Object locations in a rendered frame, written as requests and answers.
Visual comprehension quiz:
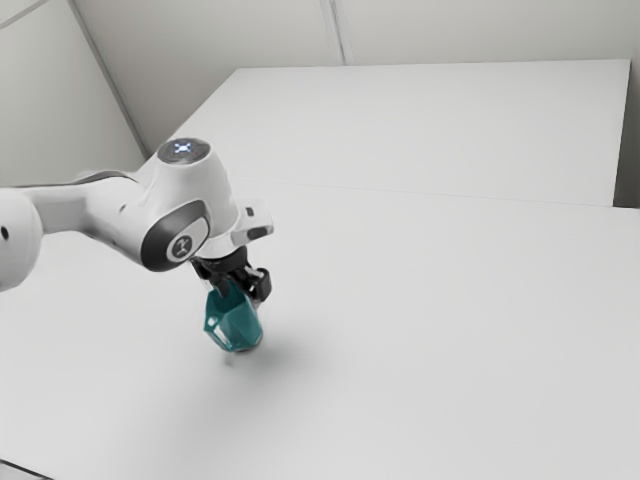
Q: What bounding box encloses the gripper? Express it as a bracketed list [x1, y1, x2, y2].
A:
[192, 248, 273, 301]

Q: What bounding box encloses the teal faceted mug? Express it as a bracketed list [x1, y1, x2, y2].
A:
[202, 290, 264, 353]

